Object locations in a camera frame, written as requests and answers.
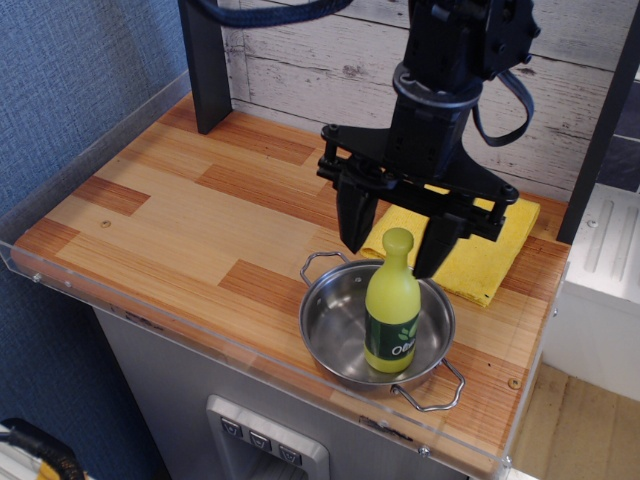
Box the grey toy fridge cabinet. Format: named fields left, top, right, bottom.
left=97, top=310, right=466, bottom=479

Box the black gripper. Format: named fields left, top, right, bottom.
left=318, top=89, right=519, bottom=278

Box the black left frame post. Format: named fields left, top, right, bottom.
left=178, top=1, right=233, bottom=134

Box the black braided cable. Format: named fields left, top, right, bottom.
left=195, top=0, right=357, bottom=29

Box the yellow folded towel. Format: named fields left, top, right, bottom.
left=360, top=199, right=541, bottom=307

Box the yellow black object corner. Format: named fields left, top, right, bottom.
left=1, top=425, right=90, bottom=479

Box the white toy sink unit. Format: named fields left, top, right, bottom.
left=542, top=184, right=639, bottom=400

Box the black right frame post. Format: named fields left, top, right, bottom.
left=556, top=6, right=639, bottom=244

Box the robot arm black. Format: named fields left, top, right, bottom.
left=318, top=1, right=540, bottom=278

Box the stainless steel pot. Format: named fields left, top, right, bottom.
left=299, top=251, right=466, bottom=413

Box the silver dispenser button panel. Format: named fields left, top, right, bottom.
left=206, top=394, right=330, bottom=479

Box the yellow olive oil bottle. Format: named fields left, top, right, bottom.
left=364, top=227, right=421, bottom=374

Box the clear acrylic table guard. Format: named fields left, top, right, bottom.
left=2, top=82, right=568, bottom=479

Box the black frame post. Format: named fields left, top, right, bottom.
left=556, top=6, right=639, bottom=244
left=178, top=1, right=233, bottom=134

